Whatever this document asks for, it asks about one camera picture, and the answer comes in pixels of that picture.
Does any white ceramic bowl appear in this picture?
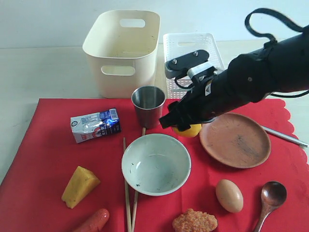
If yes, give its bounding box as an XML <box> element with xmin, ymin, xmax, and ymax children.
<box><xmin>121</xmin><ymin>133</ymin><xmax>192</xmax><ymax>196</ymax></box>

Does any red sausage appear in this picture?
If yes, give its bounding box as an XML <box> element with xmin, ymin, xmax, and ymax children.
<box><xmin>72</xmin><ymin>208</ymin><xmax>110</xmax><ymax>232</ymax></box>

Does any brown wooden plate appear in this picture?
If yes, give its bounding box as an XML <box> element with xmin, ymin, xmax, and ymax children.
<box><xmin>199</xmin><ymin>113</ymin><xmax>271</xmax><ymax>169</ymax></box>

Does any stainless steel cup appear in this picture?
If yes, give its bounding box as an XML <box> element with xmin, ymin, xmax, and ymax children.
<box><xmin>131</xmin><ymin>86</ymin><xmax>166</xmax><ymax>129</ymax></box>

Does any left wooden chopstick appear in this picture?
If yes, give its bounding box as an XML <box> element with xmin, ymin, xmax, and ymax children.
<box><xmin>123</xmin><ymin>137</ymin><xmax>132</xmax><ymax>232</ymax></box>

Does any fried chicken nugget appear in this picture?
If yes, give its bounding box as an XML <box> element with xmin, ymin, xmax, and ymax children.
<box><xmin>172</xmin><ymin>208</ymin><xmax>218</xmax><ymax>232</ymax></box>

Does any right wooden chopstick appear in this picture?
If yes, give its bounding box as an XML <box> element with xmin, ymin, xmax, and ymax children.
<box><xmin>131</xmin><ymin>127</ymin><xmax>146</xmax><ymax>232</ymax></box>

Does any cream plastic storage bin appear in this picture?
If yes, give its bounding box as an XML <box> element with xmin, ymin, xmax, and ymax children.
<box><xmin>82</xmin><ymin>10</ymin><xmax>160</xmax><ymax>98</ymax></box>

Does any wooden chopstick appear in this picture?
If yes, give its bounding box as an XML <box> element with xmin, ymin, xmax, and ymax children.
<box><xmin>123</xmin><ymin>137</ymin><xmax>132</xmax><ymax>232</ymax></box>
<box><xmin>131</xmin><ymin>127</ymin><xmax>146</xmax><ymax>232</ymax></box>

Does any yellow lemon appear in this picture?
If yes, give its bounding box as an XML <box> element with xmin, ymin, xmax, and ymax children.
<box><xmin>172</xmin><ymin>124</ymin><xmax>202</xmax><ymax>138</ymax></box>

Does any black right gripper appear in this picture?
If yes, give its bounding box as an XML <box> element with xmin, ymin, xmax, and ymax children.
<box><xmin>159</xmin><ymin>72</ymin><xmax>241</xmax><ymax>132</ymax></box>

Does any yellow cheese wedge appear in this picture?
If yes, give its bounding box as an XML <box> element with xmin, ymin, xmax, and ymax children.
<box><xmin>61</xmin><ymin>166</ymin><xmax>100</xmax><ymax>209</ymax></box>

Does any red table cloth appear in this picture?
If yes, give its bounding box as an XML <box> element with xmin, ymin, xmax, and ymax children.
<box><xmin>0</xmin><ymin>99</ymin><xmax>309</xmax><ymax>232</ymax></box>

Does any dark wooden spoon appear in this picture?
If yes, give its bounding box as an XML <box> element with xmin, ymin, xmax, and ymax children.
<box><xmin>253</xmin><ymin>181</ymin><xmax>287</xmax><ymax>232</ymax></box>

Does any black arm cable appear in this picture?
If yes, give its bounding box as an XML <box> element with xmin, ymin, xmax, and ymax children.
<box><xmin>244</xmin><ymin>8</ymin><xmax>304</xmax><ymax>44</ymax></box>

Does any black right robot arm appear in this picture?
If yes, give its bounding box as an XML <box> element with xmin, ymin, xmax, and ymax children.
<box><xmin>159</xmin><ymin>27</ymin><xmax>309</xmax><ymax>131</ymax></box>

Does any blue white milk carton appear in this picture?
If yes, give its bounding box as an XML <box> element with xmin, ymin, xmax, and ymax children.
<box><xmin>70</xmin><ymin>108</ymin><xmax>121</xmax><ymax>143</ymax></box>

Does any silver metal knife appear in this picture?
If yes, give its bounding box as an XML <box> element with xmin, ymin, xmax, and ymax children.
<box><xmin>261</xmin><ymin>126</ymin><xmax>309</xmax><ymax>148</ymax></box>

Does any brown egg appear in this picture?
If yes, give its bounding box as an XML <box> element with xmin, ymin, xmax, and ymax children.
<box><xmin>215</xmin><ymin>179</ymin><xmax>244</xmax><ymax>213</ymax></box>

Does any white perforated plastic basket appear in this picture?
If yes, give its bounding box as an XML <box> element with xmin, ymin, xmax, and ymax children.
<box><xmin>163</xmin><ymin>32</ymin><xmax>225</xmax><ymax>99</ymax></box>

